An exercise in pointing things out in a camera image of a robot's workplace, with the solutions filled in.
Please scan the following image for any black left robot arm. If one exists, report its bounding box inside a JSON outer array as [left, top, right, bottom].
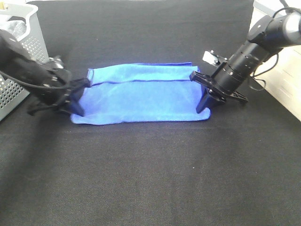
[[0, 30, 90, 116]]

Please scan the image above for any blue microfiber towel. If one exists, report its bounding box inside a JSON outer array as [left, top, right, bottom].
[[71, 62, 211, 125]]

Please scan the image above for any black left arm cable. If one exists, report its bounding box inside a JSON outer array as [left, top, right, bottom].
[[0, 68, 71, 90]]

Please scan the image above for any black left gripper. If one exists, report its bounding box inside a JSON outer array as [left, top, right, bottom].
[[28, 76, 91, 117]]

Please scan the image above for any grey perforated laundry basket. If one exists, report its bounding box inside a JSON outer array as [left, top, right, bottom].
[[0, 3, 49, 119]]

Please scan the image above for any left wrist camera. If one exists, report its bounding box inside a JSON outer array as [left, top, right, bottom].
[[49, 56, 64, 69]]

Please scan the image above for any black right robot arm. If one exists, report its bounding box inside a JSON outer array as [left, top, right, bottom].
[[190, 7, 301, 113]]

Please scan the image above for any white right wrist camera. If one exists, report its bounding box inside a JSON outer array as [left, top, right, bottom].
[[202, 50, 228, 67]]

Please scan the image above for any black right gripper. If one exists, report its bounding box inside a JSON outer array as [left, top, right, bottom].
[[190, 71, 248, 113]]

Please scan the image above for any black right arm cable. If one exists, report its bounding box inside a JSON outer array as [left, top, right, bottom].
[[246, 0, 301, 92]]

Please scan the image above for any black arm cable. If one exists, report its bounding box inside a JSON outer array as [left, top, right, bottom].
[[246, 0, 301, 92], [0, 68, 71, 90]]

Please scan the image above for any black table cloth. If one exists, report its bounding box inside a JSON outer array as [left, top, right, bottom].
[[0, 0, 301, 226]]

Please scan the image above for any grey towel in basket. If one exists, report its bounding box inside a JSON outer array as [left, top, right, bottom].
[[0, 20, 26, 39]]

